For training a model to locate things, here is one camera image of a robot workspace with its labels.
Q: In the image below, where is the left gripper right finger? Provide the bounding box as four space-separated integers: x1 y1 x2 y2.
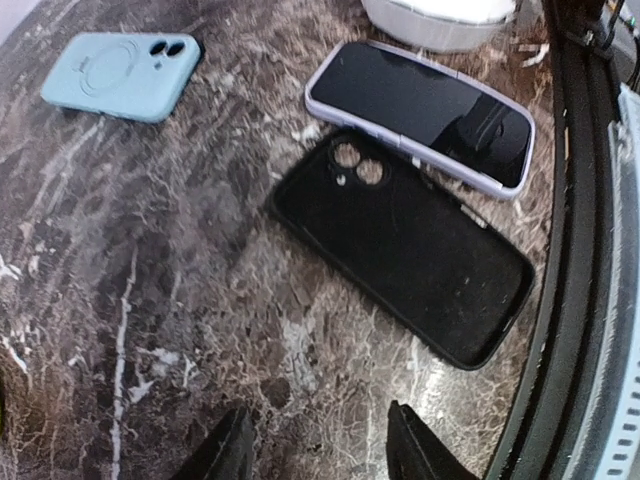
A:
386 400 477 480

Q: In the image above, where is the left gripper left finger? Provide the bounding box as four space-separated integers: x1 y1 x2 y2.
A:
172 405 254 480

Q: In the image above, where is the black phone case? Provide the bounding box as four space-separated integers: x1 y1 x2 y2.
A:
270 129 535 371

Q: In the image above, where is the lavender phone case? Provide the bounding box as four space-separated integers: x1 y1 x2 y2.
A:
303 39 537 202

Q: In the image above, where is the purple phone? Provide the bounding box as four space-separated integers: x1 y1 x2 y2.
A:
310 43 532 186

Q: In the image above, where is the light blue phone case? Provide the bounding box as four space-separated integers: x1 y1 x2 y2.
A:
40 32 202 123

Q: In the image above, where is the white scalloped dish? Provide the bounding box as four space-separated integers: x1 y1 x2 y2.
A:
362 0 516 53

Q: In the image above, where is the white cable duct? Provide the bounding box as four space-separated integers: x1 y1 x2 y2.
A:
564 85 639 479

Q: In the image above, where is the black front rail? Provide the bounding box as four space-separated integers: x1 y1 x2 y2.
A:
486 1 619 479

